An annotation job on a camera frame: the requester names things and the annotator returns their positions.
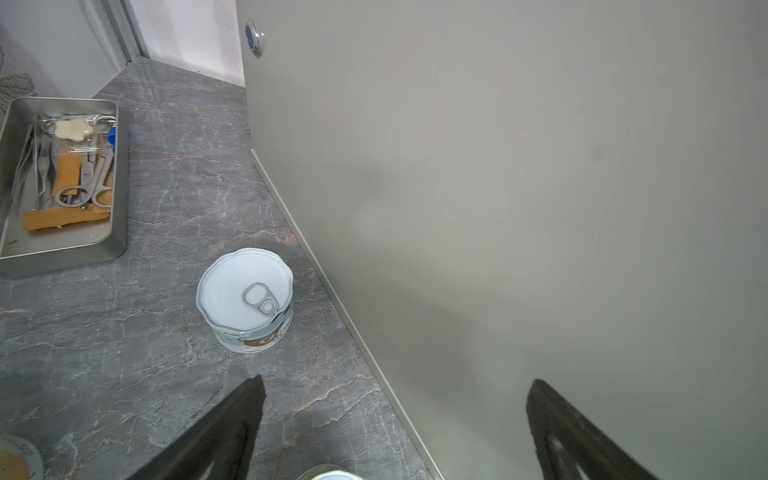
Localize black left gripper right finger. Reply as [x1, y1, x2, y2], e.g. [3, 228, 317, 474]
[526, 379, 654, 479]

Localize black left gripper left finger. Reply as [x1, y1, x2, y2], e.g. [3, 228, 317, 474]
[131, 375, 266, 479]

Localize grey metal cabinet counter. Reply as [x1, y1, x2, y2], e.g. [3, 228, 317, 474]
[237, 1, 767, 479]

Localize green label flat can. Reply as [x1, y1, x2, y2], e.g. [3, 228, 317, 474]
[297, 464, 363, 480]

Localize white brown label flat can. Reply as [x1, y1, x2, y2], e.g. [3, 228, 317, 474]
[196, 248, 294, 353]

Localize yellow label flat can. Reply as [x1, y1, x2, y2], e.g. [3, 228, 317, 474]
[1, 435, 45, 480]

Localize steel scissors in tray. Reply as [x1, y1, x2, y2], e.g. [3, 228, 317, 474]
[54, 141, 114, 210]

